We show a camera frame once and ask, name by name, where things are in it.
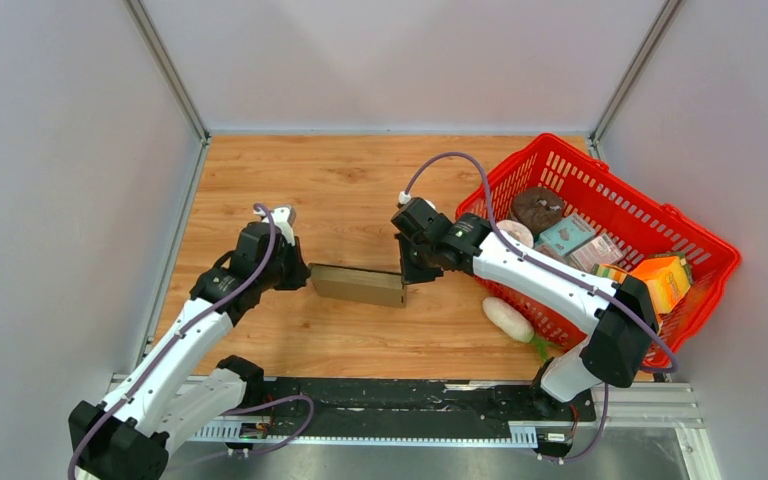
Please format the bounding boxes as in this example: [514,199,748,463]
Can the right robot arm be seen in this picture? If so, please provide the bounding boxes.
[391,195,659,419]

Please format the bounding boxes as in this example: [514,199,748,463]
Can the brown cardboard box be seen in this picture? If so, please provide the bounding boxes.
[310,263,407,308]

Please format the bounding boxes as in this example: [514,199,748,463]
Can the white tissue roll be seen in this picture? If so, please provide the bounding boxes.
[496,219,535,250]

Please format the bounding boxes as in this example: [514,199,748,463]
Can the teal small box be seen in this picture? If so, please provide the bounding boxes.
[535,214,596,258]

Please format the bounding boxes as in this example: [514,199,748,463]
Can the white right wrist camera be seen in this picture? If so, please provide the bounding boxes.
[397,191,437,212]

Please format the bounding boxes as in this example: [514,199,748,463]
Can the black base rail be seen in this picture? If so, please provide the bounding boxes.
[193,377,604,457]

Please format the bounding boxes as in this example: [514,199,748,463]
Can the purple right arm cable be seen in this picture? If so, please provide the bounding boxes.
[399,150,681,464]

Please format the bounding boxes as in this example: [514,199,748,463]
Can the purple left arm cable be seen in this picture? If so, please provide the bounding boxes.
[67,202,316,480]

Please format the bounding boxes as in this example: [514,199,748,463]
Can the pink transparent packet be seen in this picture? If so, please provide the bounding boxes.
[566,233,623,272]

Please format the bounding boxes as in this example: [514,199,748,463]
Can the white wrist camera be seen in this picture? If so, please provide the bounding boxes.
[253,203,297,246]
[397,191,437,212]

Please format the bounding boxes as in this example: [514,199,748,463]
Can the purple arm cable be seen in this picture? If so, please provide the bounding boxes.
[67,202,316,480]
[399,150,681,464]

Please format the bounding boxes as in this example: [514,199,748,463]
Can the orange sponge pack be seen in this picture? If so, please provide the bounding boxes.
[630,252,694,315]

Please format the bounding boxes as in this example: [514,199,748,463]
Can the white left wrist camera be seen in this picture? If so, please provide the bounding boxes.
[253,203,297,246]

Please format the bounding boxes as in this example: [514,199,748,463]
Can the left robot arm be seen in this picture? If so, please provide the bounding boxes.
[67,205,310,479]

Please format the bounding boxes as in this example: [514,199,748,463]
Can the red plastic basket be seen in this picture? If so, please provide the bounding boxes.
[455,133,741,351]

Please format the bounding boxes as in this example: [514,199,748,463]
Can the brown round chocolate cake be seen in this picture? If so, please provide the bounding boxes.
[508,187,566,236]

